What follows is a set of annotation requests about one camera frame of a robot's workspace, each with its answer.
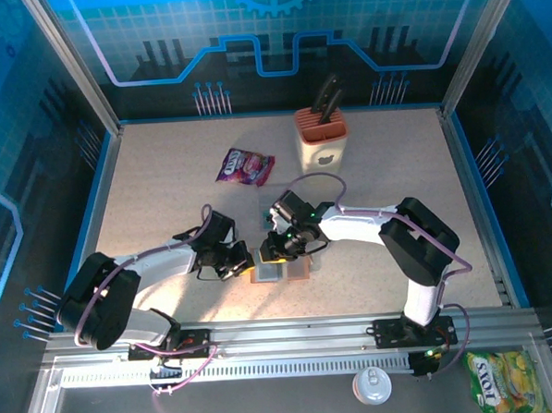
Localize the aluminium mounting rail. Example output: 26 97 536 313
41 304 544 370

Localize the brown card holder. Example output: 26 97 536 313
248 243 316 285

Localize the aluminium side rail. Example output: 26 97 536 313
438 104 515 310
61 124 133 292

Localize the white tin can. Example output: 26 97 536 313
351 365 395 406

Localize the aluminium frame post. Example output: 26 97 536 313
433 0 534 118
19 0 124 140

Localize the thin black left gripper wire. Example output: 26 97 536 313
195 264 227 284

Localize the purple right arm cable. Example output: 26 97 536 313
286 166 479 387

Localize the black handled knife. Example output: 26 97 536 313
316 87 347 126
308 72 342 115

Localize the white slotted cable duct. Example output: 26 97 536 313
56 349 416 393

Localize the purple candy bag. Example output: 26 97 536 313
213 144 277 188

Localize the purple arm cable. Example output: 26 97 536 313
66 203 222 404
286 166 479 387

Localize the thin black right gripper wire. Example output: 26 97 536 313
304 237 331 255

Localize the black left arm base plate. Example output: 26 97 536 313
126 327 219 363

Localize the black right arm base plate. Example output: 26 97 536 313
371 314 460 350

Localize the green yellow candy bag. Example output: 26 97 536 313
463 347 550 413

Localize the thin black gripper wire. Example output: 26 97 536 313
195 264 227 284
304 237 331 255

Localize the black controller box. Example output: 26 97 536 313
407 346 447 379

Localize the teal card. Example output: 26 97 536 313
261 209 280 233

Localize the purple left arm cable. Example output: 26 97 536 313
66 203 222 404

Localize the cream orange knife block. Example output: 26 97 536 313
292 104 352 176

